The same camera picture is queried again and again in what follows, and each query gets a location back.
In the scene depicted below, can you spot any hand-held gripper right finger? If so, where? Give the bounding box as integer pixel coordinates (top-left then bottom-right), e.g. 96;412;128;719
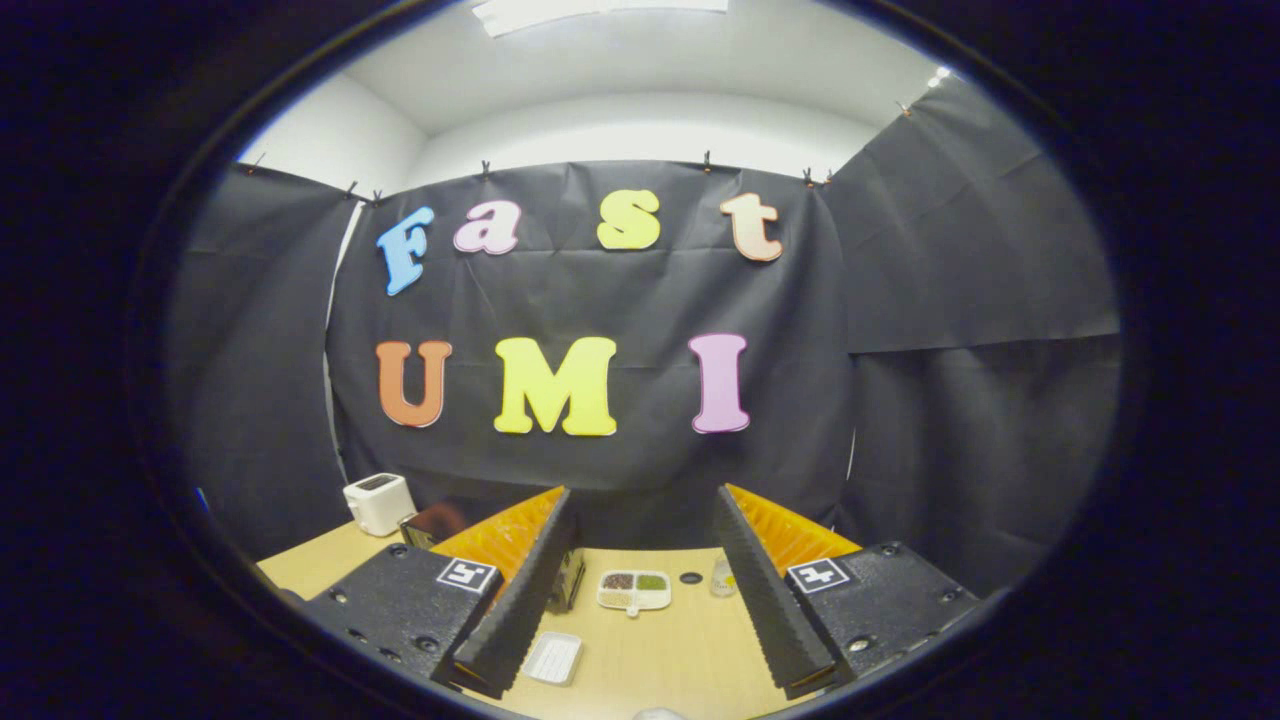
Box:
714;484;983;701

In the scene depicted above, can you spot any white toaster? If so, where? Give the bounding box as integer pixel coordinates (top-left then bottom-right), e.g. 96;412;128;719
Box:
343;472;418;538

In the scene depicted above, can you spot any divided white spice dish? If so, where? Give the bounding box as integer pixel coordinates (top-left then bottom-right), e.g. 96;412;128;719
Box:
597;570;673;618

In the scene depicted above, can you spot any black toaster oven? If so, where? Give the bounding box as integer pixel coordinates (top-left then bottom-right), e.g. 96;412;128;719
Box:
398;498;588;614

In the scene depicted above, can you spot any white rectangular tray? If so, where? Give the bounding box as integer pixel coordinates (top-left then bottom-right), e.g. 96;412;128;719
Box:
520;631;584;687

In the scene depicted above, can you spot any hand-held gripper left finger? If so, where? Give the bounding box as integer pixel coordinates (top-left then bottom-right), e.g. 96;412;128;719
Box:
300;486;581;699

